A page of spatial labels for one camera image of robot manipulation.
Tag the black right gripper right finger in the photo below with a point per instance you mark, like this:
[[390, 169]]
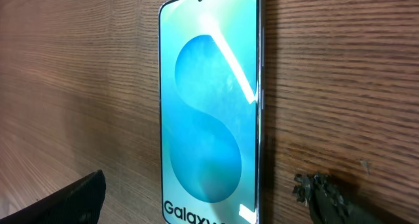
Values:
[[327, 205]]

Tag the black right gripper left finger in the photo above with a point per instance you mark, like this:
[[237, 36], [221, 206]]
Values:
[[78, 203]]

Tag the blue Galaxy smartphone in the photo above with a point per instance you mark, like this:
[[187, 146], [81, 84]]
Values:
[[211, 69]]

